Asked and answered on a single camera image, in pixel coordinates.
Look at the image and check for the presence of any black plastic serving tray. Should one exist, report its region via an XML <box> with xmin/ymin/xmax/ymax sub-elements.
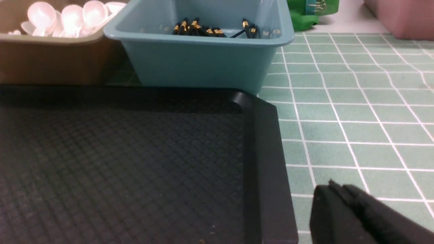
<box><xmin>0</xmin><ymin>85</ymin><xmax>299</xmax><ymax>244</ymax></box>

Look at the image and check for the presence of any blue plastic bin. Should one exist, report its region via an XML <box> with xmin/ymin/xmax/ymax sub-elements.
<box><xmin>104</xmin><ymin>0</ymin><xmax>295</xmax><ymax>95</ymax></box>

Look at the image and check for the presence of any pink plastic bin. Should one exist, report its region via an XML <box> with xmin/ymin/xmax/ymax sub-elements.
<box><xmin>364</xmin><ymin>0</ymin><xmax>434</xmax><ymax>41</ymax></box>

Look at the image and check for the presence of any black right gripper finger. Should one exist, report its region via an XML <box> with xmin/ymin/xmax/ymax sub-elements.
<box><xmin>310</xmin><ymin>180</ymin><xmax>434</xmax><ymax>244</ymax></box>

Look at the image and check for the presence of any green cloth backdrop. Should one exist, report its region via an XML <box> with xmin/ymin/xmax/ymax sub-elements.
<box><xmin>287</xmin><ymin>0</ymin><xmax>339</xmax><ymax>32</ymax></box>

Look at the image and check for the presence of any pile of black chopsticks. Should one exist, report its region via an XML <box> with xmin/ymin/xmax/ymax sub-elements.
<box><xmin>164</xmin><ymin>18</ymin><xmax>260</xmax><ymax>39</ymax></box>

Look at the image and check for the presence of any pile of white spoons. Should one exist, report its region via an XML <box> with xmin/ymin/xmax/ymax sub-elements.
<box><xmin>1</xmin><ymin>0</ymin><xmax>127</xmax><ymax>38</ymax></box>

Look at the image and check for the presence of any brown plastic bin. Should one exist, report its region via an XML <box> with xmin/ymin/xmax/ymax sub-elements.
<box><xmin>0</xmin><ymin>0</ymin><xmax>127</xmax><ymax>85</ymax></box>

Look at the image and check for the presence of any green checkered table mat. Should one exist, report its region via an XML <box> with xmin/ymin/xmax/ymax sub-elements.
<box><xmin>105</xmin><ymin>32</ymin><xmax>434</xmax><ymax>244</ymax></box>

